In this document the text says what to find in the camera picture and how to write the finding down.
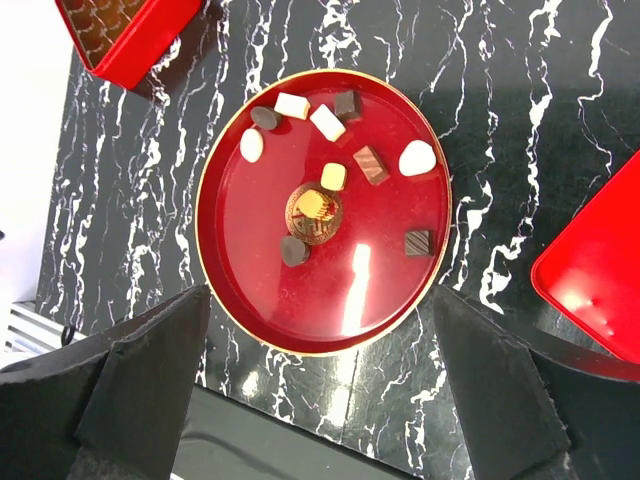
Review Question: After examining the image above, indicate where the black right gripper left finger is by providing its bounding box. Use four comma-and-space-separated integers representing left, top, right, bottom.
1, 285, 210, 479

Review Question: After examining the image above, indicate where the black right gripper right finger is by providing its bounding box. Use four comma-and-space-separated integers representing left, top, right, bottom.
432, 286, 639, 479

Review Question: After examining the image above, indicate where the dark round chocolate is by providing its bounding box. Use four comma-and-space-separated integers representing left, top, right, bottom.
250, 106, 282, 131
280, 236, 310, 268

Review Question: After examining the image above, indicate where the white oval chocolate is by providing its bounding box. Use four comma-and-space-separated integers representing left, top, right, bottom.
239, 128, 264, 163

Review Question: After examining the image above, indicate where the white rectangular chocolate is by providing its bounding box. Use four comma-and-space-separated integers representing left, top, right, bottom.
310, 104, 346, 143
274, 92, 311, 120

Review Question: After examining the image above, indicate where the dark striped square chocolate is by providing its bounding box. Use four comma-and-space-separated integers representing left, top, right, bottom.
404, 229, 433, 257

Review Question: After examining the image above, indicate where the white heart chocolate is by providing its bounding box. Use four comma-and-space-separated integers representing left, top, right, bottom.
398, 140, 437, 177

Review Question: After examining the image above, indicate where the brown striped rectangular chocolate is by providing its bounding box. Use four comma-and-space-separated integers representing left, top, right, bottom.
353, 146, 389, 186

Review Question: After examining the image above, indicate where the cream square chocolate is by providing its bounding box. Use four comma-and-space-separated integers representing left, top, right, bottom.
320, 162, 347, 192

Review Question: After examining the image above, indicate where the dark square chocolate top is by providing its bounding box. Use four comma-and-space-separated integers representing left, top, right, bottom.
334, 90, 361, 122

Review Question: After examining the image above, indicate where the red compartment chocolate box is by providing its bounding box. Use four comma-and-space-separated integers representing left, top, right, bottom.
55, 0, 202, 90

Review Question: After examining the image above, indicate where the red box lid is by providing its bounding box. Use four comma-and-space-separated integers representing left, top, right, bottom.
531, 154, 639, 363

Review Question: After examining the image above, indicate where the round red lacquer tray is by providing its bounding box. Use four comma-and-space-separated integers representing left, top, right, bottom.
195, 69, 453, 356

